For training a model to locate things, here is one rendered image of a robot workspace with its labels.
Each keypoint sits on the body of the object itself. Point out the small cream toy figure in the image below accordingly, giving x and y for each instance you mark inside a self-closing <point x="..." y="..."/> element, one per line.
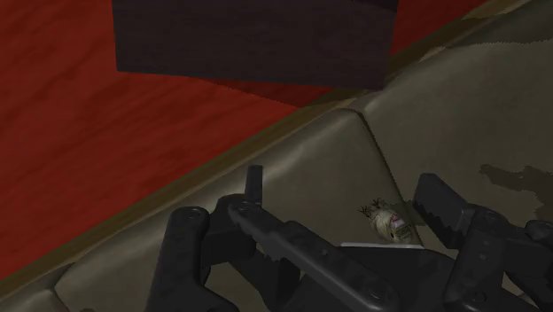
<point x="391" y="222"/>

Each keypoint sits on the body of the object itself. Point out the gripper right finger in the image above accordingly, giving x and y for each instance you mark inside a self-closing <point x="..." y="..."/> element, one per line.
<point x="479" y="242"/>

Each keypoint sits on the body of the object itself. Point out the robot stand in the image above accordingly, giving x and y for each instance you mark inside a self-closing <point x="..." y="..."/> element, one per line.
<point x="259" y="39"/>

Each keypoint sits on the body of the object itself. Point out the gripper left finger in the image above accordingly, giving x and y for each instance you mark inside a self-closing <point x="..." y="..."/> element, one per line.
<point x="186" y="242"/>

